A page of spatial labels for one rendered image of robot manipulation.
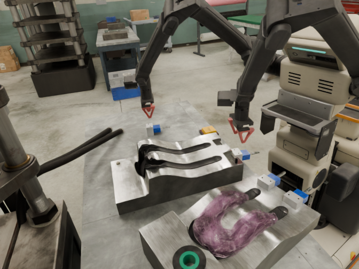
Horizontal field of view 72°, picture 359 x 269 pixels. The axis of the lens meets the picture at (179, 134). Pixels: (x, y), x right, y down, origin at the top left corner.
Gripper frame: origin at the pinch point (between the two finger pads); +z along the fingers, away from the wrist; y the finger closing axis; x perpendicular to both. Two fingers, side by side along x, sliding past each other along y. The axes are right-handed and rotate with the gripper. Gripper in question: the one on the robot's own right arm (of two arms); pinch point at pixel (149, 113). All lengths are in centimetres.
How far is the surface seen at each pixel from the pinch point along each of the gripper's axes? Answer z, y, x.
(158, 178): 0, 53, 0
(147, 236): 1, 75, -5
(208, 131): 8.9, 11.8, 29.4
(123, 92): 84, -259, -37
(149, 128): 7.7, 2.5, -1.1
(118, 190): 6, 49, -15
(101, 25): 14, -520, -83
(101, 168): 12.2, 25.5, -25.4
